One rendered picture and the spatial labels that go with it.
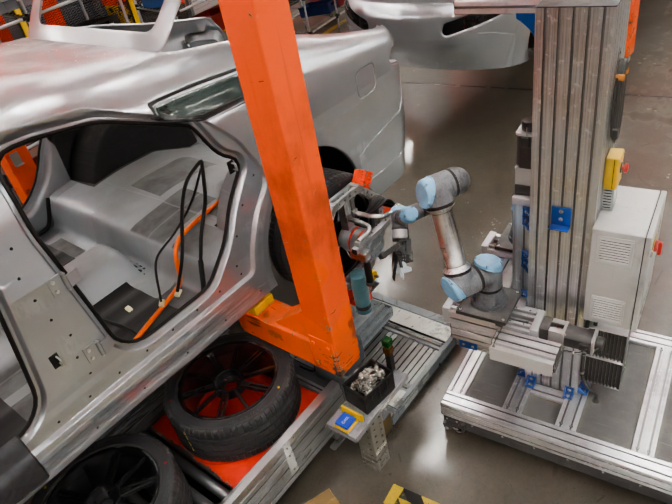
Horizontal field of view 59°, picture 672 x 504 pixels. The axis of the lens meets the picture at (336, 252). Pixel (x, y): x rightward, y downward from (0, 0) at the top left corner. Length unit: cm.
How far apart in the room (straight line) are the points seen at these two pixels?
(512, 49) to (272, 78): 345
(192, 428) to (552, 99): 205
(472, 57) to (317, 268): 314
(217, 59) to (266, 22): 79
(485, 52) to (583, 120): 296
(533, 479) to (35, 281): 231
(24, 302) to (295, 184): 103
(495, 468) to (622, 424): 62
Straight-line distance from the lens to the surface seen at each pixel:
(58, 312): 241
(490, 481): 311
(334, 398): 304
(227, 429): 285
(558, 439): 300
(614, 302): 263
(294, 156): 217
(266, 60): 203
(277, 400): 288
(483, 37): 513
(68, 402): 259
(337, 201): 294
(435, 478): 312
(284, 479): 299
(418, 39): 525
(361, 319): 356
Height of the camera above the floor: 263
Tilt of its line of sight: 36 degrees down
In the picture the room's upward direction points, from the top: 12 degrees counter-clockwise
